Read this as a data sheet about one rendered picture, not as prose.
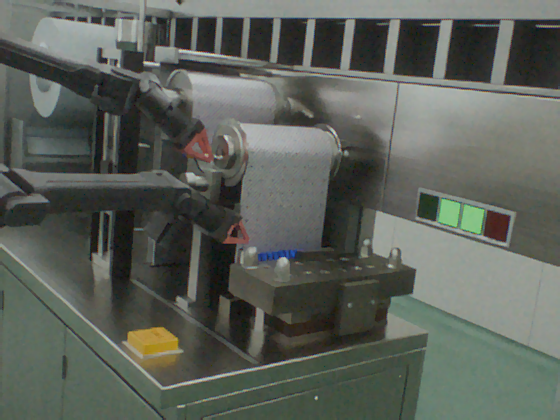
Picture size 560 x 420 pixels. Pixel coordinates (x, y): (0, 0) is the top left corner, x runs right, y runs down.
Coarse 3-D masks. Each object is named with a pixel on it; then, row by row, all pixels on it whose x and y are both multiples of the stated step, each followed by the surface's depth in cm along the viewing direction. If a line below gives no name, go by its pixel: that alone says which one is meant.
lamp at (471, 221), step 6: (468, 210) 139; (474, 210) 137; (480, 210) 136; (462, 216) 140; (468, 216) 139; (474, 216) 137; (480, 216) 136; (462, 222) 140; (468, 222) 139; (474, 222) 137; (480, 222) 136; (462, 228) 140; (468, 228) 139; (474, 228) 138; (480, 228) 136
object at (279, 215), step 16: (256, 192) 146; (272, 192) 149; (288, 192) 152; (304, 192) 155; (320, 192) 158; (240, 208) 145; (256, 208) 147; (272, 208) 150; (288, 208) 153; (304, 208) 156; (320, 208) 159; (256, 224) 148; (272, 224) 151; (288, 224) 154; (304, 224) 157; (320, 224) 160; (256, 240) 149; (272, 240) 152; (288, 240) 155; (304, 240) 158; (320, 240) 161
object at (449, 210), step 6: (444, 204) 143; (450, 204) 142; (456, 204) 141; (444, 210) 143; (450, 210) 142; (456, 210) 141; (444, 216) 143; (450, 216) 142; (456, 216) 141; (444, 222) 143; (450, 222) 142; (456, 222) 141
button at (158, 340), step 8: (160, 328) 131; (128, 336) 127; (136, 336) 126; (144, 336) 126; (152, 336) 126; (160, 336) 127; (168, 336) 127; (136, 344) 125; (144, 344) 123; (152, 344) 123; (160, 344) 124; (168, 344) 126; (176, 344) 127; (144, 352) 123; (152, 352) 124; (160, 352) 125
